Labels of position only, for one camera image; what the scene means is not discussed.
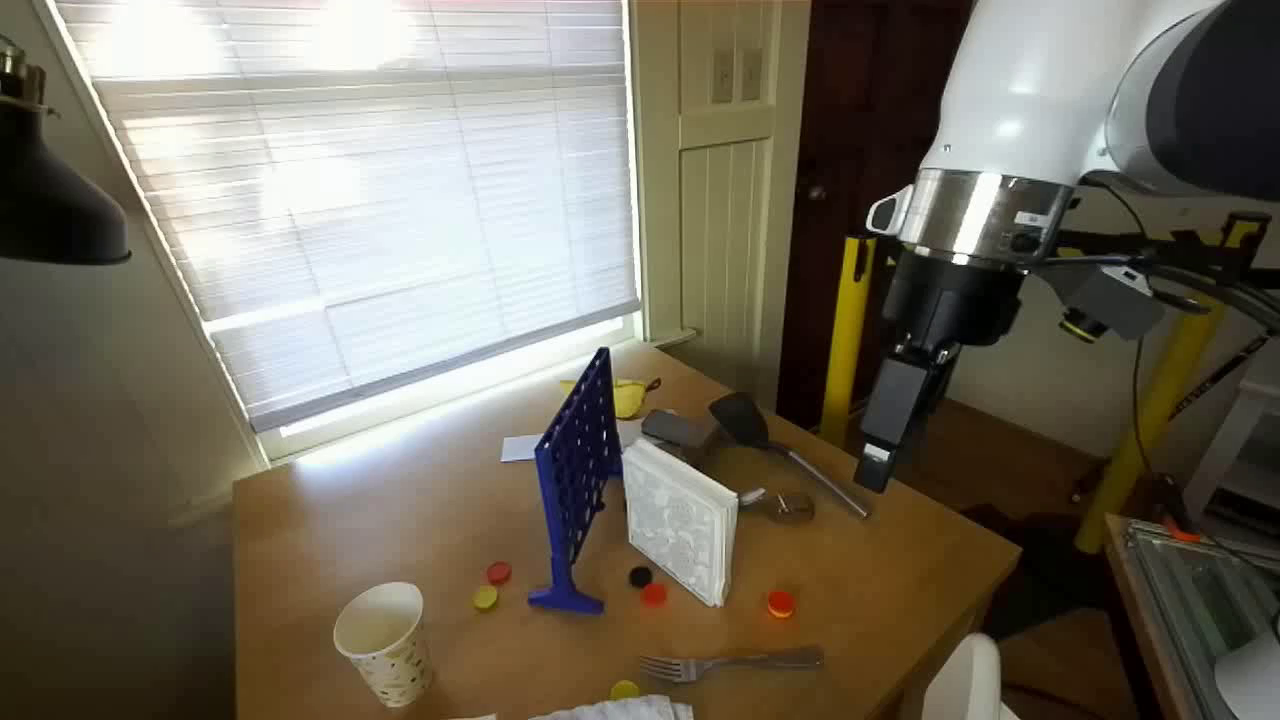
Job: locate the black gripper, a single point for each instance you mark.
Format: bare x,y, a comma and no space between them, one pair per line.
952,302

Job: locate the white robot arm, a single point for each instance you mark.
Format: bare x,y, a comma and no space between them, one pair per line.
1015,94

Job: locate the silver spoon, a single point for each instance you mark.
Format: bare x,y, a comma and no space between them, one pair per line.
784,506

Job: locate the black spatula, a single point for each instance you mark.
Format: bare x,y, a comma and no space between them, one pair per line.
744,422

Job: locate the dark grey sponge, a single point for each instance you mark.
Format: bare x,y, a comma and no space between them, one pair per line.
676,429

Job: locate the orange red game token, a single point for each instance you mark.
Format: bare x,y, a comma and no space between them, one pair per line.
783,600

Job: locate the white napkin stack block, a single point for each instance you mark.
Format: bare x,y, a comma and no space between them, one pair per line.
680,522

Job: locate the white panelled door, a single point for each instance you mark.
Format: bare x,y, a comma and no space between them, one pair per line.
720,200

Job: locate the white wooden chair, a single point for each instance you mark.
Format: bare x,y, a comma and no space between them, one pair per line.
964,681

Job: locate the dark brown wooden door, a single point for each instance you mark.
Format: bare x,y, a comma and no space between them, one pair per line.
855,120

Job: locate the black game token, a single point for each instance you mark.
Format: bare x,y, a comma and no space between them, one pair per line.
643,579

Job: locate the wooden side table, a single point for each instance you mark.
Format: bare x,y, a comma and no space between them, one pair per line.
1133,615

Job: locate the blue grid game stand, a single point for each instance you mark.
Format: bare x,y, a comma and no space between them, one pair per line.
582,454

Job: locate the black boom bar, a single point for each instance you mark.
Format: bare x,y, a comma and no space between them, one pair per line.
1203,246

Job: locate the white shelf unit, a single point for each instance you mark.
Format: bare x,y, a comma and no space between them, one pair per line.
1245,454

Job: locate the grey tray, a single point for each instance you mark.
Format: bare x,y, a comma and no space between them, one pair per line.
1194,600

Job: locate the small white box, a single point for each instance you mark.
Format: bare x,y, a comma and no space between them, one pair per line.
523,447

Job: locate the yellow game token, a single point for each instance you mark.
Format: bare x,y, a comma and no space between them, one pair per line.
624,690
484,598

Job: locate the white grey cloth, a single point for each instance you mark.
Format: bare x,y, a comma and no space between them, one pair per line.
622,708

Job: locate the patterned white paper cup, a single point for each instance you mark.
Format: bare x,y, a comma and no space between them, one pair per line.
387,646

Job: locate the large white window blind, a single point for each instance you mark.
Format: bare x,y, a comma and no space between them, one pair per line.
375,184

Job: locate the black lamp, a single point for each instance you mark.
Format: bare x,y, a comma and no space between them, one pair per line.
46,200

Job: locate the yellow black safety frame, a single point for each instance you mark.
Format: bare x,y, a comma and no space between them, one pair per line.
846,335

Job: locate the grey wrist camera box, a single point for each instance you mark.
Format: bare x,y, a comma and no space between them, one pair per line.
1108,297

